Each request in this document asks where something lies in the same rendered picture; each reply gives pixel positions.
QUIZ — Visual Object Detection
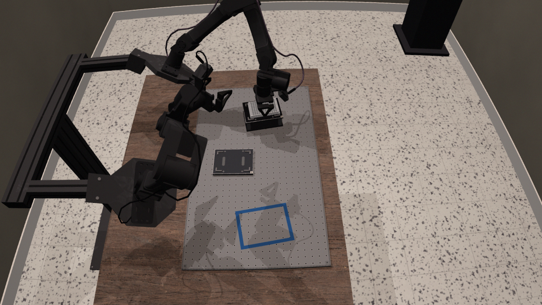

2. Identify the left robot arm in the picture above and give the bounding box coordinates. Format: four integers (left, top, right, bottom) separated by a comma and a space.
161, 0, 290, 91

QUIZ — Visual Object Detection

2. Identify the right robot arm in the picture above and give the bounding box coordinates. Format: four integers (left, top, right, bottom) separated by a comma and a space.
131, 84, 199, 224

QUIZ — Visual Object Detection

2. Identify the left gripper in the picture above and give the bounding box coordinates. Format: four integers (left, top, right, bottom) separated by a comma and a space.
253, 85, 288, 116

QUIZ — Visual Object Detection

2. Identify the blue tape rectangle outline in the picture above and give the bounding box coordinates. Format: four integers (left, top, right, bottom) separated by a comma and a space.
235, 203, 295, 250

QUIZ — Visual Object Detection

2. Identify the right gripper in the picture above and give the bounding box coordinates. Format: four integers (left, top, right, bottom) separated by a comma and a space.
189, 64, 232, 113

